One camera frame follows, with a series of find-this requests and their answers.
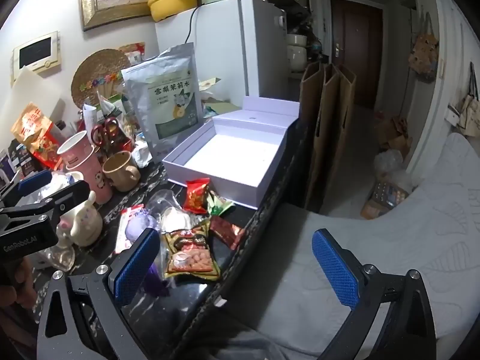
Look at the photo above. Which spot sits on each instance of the green snack packet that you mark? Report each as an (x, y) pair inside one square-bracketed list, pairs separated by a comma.
[(218, 205)]

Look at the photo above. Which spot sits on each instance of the person's left hand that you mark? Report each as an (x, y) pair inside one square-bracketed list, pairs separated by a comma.
[(22, 292)]

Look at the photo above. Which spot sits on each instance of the wall intercom panel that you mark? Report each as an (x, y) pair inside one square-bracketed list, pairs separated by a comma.
[(39, 55)]

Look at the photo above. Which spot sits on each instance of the beige ceramic mug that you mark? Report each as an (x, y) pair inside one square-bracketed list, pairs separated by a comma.
[(121, 171)]

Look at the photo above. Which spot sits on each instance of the white refrigerator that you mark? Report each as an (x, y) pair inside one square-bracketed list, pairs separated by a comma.
[(243, 43)]

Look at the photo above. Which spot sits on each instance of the red snack packet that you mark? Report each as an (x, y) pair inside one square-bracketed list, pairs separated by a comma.
[(196, 196)]

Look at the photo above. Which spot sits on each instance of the hanging patterned tote bag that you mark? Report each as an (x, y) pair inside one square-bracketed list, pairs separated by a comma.
[(424, 56)]

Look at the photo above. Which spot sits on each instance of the orange red snack bag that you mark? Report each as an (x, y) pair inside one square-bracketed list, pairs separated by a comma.
[(39, 135)]

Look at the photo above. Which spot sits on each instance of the dark wooden door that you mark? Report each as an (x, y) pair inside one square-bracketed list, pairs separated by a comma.
[(357, 44)]

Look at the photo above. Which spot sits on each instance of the silver tea pouch bag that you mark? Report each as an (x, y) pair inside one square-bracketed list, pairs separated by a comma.
[(164, 92)]

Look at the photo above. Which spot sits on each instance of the brown cardboard sheets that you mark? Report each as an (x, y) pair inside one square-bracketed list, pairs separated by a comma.
[(326, 97)]

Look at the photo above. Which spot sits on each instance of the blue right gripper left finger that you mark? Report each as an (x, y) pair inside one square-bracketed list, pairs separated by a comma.
[(131, 266)]

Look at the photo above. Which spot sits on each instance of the cereal snack bag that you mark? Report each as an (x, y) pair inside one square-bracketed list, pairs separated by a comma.
[(189, 253)]

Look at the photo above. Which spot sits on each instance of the glass cup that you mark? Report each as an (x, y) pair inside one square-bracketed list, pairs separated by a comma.
[(60, 256)]

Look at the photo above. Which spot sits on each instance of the pink paper cups stack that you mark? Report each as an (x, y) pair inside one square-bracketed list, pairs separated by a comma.
[(79, 156)]

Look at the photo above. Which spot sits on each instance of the red handled scissors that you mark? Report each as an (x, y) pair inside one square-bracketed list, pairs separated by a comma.
[(105, 134)]

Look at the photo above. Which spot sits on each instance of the round woven straw mat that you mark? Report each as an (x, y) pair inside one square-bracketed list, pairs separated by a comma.
[(99, 73)]

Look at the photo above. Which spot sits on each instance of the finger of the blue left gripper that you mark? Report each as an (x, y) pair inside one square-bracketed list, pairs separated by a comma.
[(35, 181), (69, 197)]

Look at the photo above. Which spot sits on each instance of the white open gift box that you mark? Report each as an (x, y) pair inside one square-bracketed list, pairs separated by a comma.
[(238, 151)]

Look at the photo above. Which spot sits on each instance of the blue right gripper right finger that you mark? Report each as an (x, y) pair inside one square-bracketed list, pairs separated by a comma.
[(340, 266)]

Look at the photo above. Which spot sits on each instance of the brown small snack packet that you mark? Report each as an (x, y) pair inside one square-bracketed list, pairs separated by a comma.
[(230, 234)]

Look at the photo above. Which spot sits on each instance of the cream bunny teapot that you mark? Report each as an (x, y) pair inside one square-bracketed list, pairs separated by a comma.
[(82, 225)]

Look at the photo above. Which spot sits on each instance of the white rice cooker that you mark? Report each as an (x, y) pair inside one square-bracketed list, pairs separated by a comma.
[(297, 52)]

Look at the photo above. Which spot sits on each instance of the purple sachet with tassel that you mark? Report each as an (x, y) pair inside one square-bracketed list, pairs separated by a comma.
[(154, 283)]

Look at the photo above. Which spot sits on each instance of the red white packet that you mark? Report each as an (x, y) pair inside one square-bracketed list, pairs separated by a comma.
[(122, 242)]

